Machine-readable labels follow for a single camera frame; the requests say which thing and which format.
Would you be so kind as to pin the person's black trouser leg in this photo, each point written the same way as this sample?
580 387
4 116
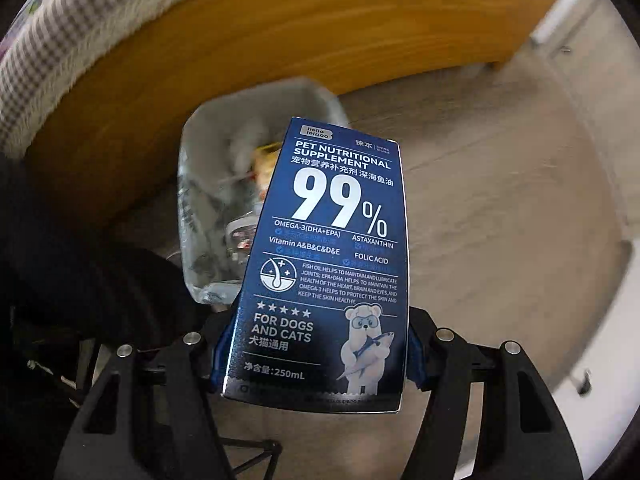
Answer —
75 285

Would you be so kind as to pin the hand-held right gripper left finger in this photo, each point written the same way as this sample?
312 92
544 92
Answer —
220 360

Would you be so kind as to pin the clear bin with trash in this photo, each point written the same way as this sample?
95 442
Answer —
210 125

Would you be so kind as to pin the black metal chair frame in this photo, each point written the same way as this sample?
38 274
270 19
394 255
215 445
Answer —
250 443

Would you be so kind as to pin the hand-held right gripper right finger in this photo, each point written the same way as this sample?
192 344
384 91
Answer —
416 360

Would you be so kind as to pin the dark blue box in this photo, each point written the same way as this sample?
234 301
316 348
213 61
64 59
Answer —
320 260

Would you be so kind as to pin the wooden bed with checkered cover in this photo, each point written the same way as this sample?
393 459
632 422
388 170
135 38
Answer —
250 35

